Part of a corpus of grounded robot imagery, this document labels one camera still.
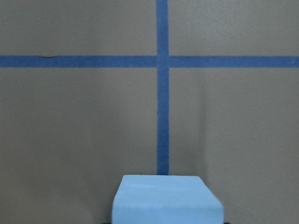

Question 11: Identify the light blue foam block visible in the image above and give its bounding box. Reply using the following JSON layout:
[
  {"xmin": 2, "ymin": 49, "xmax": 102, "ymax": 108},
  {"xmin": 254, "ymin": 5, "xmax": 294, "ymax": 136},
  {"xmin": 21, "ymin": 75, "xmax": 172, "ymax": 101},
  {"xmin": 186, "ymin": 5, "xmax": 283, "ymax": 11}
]
[{"xmin": 112, "ymin": 175, "xmax": 224, "ymax": 224}]

